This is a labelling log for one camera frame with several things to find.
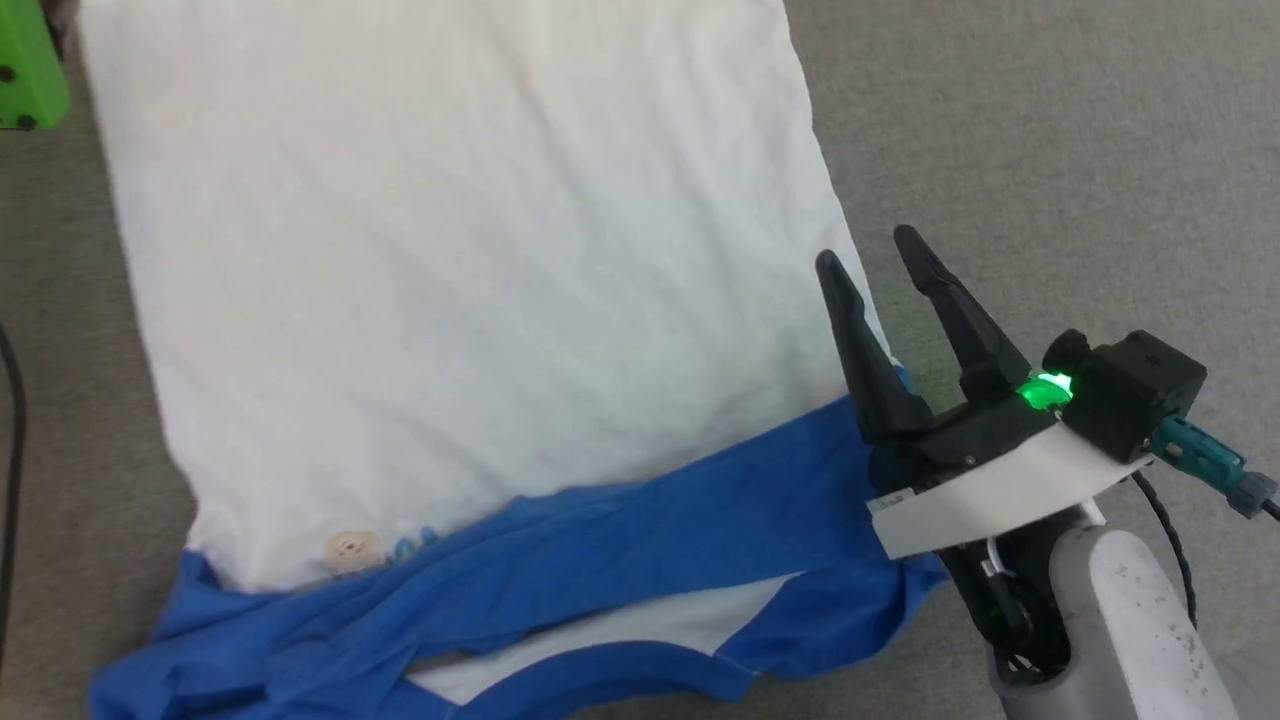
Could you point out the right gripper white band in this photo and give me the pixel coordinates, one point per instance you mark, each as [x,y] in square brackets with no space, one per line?
[990,490]

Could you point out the grey fabric sofa surface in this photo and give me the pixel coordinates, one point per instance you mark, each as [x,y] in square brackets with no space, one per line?
[1050,120]

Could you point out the blue and white garment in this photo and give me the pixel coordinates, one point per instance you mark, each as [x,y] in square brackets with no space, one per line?
[450,250]

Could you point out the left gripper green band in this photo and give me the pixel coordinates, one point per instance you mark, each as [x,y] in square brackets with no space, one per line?
[30,70]

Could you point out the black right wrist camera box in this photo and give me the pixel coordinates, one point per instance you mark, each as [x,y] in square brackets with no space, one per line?
[1130,390]

